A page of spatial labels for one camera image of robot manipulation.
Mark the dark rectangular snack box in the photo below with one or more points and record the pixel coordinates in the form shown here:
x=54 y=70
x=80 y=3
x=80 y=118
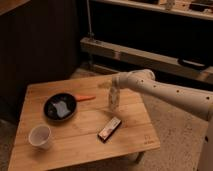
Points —
x=109 y=129

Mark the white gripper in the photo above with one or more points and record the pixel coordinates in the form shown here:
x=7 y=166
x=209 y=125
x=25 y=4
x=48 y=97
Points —
x=115 y=82

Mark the low wooden table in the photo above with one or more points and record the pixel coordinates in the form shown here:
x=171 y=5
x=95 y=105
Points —
x=75 y=140

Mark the metal vertical pole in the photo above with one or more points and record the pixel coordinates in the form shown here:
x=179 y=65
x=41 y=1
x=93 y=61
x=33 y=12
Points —
x=90 y=32

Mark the white paper cup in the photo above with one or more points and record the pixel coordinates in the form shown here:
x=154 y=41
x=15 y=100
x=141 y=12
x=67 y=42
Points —
x=40 y=137

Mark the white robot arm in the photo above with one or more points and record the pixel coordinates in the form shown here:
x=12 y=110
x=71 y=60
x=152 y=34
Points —
x=195 y=101

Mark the black frying pan orange handle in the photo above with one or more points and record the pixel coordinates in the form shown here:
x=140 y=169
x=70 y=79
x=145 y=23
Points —
x=63 y=106

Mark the long wooden beam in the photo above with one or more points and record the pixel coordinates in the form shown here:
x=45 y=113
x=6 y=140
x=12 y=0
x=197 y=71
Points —
x=145 y=59

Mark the wooden shelf with clutter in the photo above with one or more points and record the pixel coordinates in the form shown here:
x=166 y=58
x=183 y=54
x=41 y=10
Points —
x=168 y=7

